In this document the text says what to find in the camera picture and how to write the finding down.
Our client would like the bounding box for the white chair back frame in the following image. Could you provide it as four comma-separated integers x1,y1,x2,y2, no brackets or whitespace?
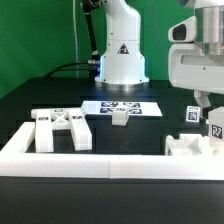
31,108,92,153

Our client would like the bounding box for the white thin cable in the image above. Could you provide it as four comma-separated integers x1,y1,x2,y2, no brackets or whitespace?
72,0,81,79

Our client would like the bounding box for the white marker sheet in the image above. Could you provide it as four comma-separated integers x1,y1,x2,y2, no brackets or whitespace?
81,101,162,117

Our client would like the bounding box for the white chair seat part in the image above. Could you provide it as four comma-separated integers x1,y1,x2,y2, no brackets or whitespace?
165,133,213,156

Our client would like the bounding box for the white U-shaped fence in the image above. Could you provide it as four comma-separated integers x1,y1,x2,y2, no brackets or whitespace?
0,122,224,181

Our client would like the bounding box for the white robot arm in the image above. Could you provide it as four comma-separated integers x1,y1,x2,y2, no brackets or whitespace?
82,0,224,108

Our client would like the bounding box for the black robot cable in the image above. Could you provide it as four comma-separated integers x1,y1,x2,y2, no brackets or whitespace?
44,13,101,79

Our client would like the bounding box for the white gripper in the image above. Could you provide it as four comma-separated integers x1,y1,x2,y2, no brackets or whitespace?
168,16,224,108

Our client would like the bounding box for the left small tag cube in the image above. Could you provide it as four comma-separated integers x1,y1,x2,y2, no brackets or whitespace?
185,106,200,123

